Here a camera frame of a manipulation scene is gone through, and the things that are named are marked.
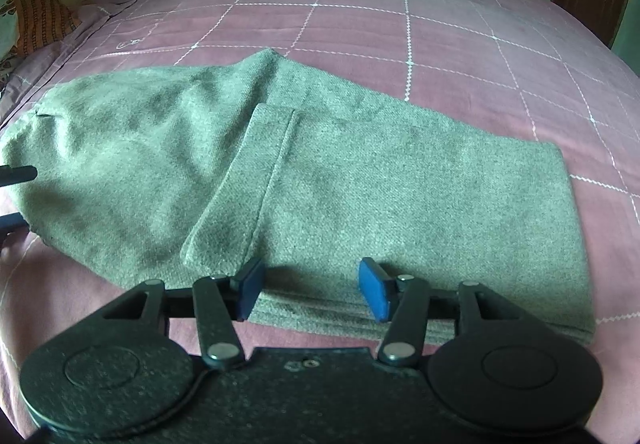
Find pink checked bedsheet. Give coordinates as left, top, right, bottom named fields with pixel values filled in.
left=1, top=0, right=639, bottom=443

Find orange patterned pillow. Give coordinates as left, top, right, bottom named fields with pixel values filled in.
left=13, top=0, right=81, bottom=57

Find grey-green pants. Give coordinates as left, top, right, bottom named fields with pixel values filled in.
left=1, top=50, right=596, bottom=343

